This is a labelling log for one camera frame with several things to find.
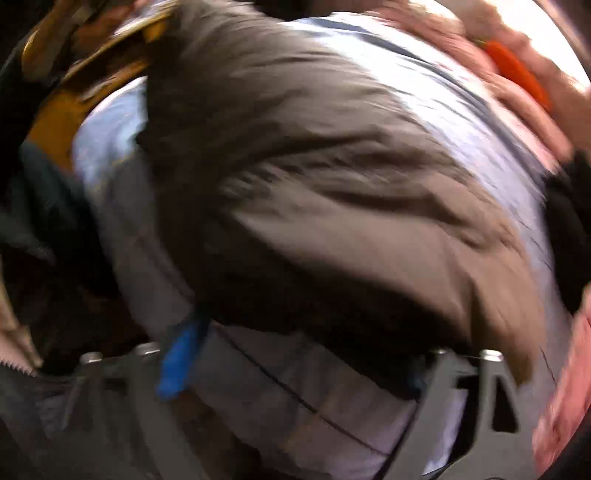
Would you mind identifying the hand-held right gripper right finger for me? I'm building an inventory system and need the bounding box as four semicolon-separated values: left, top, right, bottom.
381;347;539;480

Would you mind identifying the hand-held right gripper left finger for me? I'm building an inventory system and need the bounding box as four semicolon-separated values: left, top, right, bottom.
69;316;213;480

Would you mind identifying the brown hooded puffer jacket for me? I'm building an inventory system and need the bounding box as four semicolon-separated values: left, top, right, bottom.
137;0;542;400

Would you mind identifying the yellow wooden cabinet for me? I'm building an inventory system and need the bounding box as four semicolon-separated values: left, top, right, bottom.
20;0;178;172

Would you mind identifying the person's dark zip jacket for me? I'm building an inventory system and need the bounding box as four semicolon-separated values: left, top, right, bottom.
0;258;95;480

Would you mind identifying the black jacket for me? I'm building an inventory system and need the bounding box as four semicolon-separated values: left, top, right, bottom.
544;151;591;315

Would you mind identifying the pink pillow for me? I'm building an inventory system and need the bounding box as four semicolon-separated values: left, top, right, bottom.
369;0;502;52
471;69;576;161

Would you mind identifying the blue plaid bed sheet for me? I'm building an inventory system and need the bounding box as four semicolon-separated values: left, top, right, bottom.
73;13;563;480

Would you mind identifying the orange carrot plush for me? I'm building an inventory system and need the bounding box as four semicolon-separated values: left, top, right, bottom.
481;39;556;114

